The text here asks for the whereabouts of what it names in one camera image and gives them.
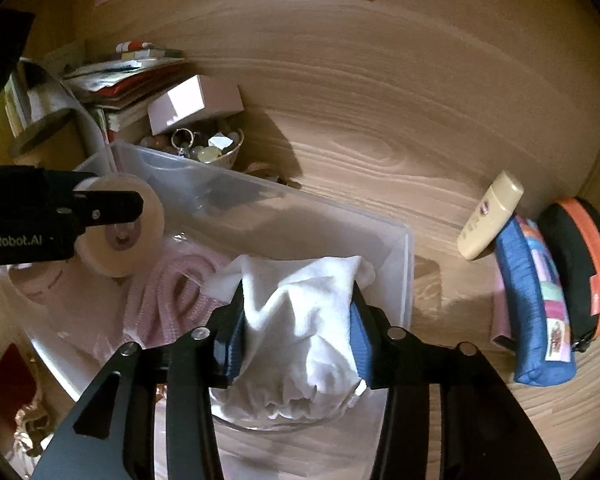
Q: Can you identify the white tape roll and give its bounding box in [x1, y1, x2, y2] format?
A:
[76, 174, 164, 278]

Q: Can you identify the gold chain trinket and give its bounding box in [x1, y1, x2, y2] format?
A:
[14, 400, 52, 457]

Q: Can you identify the pink round jar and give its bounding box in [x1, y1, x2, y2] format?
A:
[8, 257, 120, 354]

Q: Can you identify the pink cable bag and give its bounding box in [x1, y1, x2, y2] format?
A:
[121, 240, 228, 348]

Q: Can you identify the white cloth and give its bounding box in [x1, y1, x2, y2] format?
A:
[202, 255, 375, 430]

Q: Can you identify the red booklet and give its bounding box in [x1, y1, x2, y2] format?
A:
[0, 344, 36, 430]

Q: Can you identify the brown ceramic mug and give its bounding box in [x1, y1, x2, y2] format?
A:
[9, 108, 86, 171]

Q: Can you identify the clear plastic storage bin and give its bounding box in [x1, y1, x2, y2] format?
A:
[0, 143, 414, 399]

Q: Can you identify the stack of books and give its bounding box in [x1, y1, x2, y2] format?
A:
[62, 41, 194, 144]

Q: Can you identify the bowl of trinkets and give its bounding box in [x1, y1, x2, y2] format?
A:
[140, 120, 245, 169]

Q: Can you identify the blue pencil pouch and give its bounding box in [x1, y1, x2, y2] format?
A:
[491, 216, 577, 387]

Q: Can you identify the small white box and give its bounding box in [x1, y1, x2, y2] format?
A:
[147, 75, 244, 136]

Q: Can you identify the black orange zip case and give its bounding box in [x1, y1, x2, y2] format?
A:
[536, 197, 600, 352]

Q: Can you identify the cream lotion bottle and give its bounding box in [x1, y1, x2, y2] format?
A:
[456, 171, 524, 260]

